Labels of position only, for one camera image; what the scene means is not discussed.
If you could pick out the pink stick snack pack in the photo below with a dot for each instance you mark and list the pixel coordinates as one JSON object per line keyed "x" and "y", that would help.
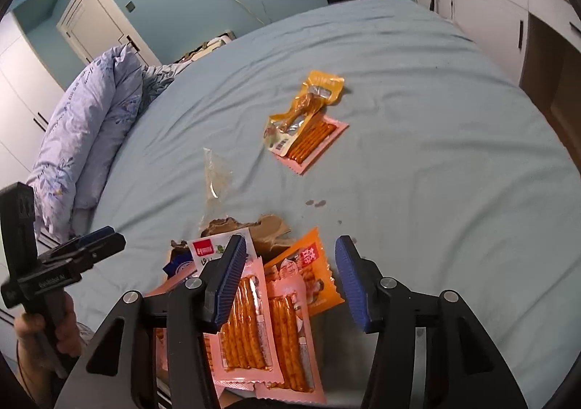
{"x": 243, "y": 352}
{"x": 294, "y": 345}
{"x": 312, "y": 143}

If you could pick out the light blue bed sheet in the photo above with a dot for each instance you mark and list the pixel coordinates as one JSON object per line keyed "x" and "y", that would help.
{"x": 447, "y": 177}

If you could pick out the white wardrobe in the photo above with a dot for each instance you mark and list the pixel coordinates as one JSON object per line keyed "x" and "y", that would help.
{"x": 28, "y": 97}

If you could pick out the white cabinet desk unit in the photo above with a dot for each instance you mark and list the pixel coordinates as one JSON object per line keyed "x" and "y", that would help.
{"x": 536, "y": 43}

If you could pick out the brown cardboard box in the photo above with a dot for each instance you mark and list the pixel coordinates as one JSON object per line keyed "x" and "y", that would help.
{"x": 270, "y": 234}

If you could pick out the green white snack pack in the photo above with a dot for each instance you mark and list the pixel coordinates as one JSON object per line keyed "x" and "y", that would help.
{"x": 206, "y": 249}

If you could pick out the person left hand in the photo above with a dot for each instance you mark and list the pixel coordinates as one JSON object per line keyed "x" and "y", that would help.
{"x": 35, "y": 371}

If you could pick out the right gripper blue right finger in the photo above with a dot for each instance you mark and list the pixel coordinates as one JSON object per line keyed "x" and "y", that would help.
{"x": 464, "y": 368}

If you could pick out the lavender floral duvet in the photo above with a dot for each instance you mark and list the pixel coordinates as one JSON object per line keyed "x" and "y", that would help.
{"x": 83, "y": 134}

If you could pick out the clear plastic snack bag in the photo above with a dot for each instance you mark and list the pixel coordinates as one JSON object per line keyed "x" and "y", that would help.
{"x": 217, "y": 181}

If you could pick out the white door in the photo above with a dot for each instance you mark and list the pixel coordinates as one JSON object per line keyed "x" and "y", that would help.
{"x": 91, "y": 27}

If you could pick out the large orange sausage pack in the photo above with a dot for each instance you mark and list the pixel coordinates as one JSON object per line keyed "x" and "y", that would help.
{"x": 307, "y": 258}

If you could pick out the blue snack pack in box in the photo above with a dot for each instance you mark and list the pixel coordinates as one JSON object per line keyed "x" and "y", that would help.
{"x": 177, "y": 260}

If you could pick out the yellow chicken leg pack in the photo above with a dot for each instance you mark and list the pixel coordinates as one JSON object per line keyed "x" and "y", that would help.
{"x": 317, "y": 91}

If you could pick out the green patterned blanket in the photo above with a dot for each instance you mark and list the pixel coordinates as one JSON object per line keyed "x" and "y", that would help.
{"x": 156, "y": 79}

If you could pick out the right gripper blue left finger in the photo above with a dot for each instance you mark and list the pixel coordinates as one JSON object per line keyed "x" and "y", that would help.
{"x": 119, "y": 370}

